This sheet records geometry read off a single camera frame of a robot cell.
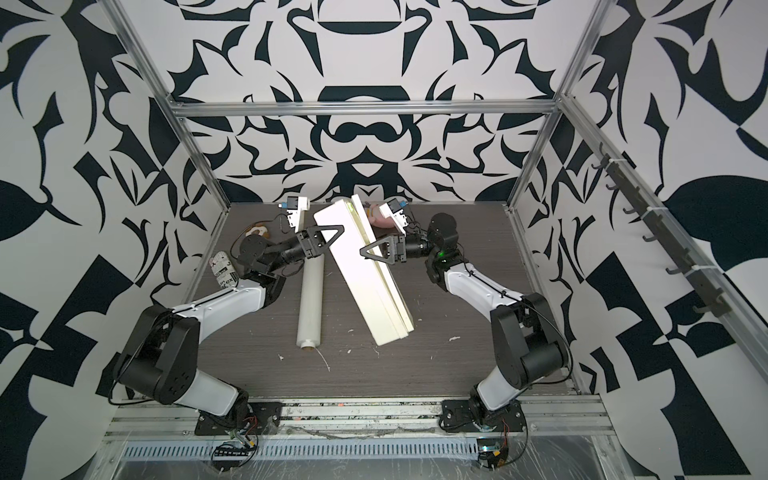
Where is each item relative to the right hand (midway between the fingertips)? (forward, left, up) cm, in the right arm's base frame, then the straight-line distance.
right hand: (366, 253), depth 70 cm
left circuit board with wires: (-36, +34, -32) cm, 59 cm away
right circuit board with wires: (-36, -29, -31) cm, 55 cm away
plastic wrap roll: (0, +18, -24) cm, 30 cm away
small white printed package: (+12, +48, -25) cm, 55 cm away
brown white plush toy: (+29, +40, -25) cm, 56 cm away
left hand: (+5, +5, +5) cm, 9 cm away
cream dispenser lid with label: (-7, -6, -3) cm, 10 cm away
